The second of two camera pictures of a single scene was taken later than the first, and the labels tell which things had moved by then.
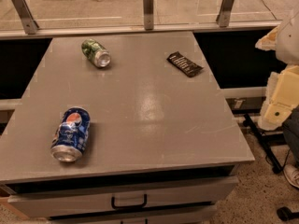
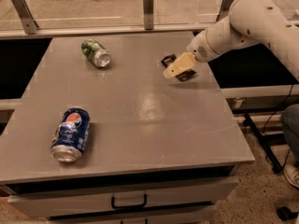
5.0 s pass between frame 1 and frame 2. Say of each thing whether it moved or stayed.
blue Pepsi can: stayed
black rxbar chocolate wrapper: moved
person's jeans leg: stayed
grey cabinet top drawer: stayed
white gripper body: moved
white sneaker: stayed
